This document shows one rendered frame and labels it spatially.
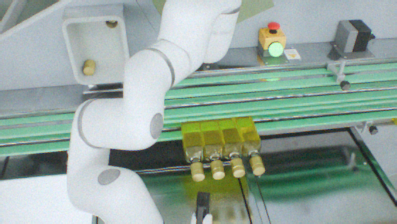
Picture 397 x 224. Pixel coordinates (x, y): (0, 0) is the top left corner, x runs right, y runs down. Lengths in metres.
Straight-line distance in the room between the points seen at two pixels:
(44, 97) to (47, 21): 0.25
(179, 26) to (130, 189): 0.28
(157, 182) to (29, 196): 0.39
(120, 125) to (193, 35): 0.21
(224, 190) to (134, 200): 0.61
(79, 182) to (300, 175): 0.83
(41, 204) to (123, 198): 0.66
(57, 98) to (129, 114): 0.74
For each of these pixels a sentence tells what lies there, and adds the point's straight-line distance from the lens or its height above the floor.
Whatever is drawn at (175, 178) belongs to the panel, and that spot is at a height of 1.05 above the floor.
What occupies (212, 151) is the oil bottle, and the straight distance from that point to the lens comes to 1.06.
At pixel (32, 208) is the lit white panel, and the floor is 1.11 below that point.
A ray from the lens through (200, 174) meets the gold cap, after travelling 1.02.
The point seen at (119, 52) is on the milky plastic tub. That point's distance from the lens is 1.21.
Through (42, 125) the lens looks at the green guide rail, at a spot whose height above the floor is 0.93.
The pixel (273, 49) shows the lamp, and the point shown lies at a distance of 1.18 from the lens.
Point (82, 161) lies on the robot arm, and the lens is 0.65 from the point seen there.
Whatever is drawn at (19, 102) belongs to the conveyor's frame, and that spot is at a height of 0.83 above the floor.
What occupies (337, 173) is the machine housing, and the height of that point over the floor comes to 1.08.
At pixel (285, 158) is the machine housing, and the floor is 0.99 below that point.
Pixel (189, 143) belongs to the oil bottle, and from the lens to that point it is 1.08.
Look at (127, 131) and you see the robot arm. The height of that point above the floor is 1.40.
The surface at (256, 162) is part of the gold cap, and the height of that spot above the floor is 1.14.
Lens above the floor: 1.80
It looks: 48 degrees down
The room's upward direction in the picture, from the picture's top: 168 degrees clockwise
